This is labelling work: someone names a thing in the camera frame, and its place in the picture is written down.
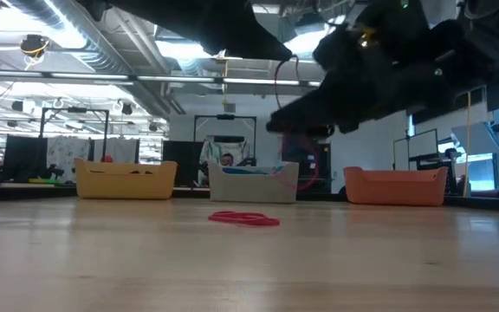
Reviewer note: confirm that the black gantry frame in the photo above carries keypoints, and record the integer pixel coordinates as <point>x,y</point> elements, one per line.
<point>225,116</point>

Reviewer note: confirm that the white plastic basket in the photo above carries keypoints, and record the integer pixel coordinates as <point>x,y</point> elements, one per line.
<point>254,188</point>

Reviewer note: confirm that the black monitor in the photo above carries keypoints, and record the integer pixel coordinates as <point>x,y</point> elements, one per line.
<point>182,164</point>

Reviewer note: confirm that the black metal stand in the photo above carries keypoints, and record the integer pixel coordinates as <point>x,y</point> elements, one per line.
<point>76,110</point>

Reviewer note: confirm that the crumpled white cloth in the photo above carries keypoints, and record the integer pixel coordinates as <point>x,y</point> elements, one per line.
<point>209,154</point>

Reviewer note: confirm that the yellow-green object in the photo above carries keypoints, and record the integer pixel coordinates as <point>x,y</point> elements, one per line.
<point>43,181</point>

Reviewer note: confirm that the orange plastic basket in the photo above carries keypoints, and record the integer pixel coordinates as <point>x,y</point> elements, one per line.
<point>392,186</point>

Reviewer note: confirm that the patterned white cloth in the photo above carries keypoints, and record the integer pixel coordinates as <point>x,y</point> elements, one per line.
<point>65,151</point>

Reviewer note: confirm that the red rubber band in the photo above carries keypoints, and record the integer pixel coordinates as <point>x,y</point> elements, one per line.
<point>275,82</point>
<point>245,219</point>

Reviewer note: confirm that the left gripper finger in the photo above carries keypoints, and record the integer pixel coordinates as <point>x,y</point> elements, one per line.
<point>254,41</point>

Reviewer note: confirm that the black cabinet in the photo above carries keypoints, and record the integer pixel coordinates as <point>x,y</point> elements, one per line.
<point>323,173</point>

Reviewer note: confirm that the person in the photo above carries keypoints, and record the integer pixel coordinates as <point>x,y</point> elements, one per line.
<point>227,159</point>
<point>108,159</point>

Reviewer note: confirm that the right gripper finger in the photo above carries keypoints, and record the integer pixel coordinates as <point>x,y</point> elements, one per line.
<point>314,106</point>
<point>301,129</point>

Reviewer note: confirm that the black flat panel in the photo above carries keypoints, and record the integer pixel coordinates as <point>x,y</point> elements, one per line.
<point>24,156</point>

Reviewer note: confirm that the yellow plastic basket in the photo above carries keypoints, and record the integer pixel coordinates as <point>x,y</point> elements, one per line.
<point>124,186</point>

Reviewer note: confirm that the black aluminium table frame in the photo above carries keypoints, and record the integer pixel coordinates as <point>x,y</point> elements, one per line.
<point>15,193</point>

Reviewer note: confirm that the white display board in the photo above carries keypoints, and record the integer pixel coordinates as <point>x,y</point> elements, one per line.
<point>423,143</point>

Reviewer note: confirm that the linear ceiling light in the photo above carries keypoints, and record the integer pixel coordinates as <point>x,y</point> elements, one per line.
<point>167,79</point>

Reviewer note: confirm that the grey hanging box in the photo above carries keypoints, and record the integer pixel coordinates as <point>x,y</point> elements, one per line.
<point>229,107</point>

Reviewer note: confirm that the white angled panel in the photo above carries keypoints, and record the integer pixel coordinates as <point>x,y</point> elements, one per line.
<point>479,138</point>

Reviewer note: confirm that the plain white cloth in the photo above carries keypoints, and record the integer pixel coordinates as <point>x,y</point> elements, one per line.
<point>119,149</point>

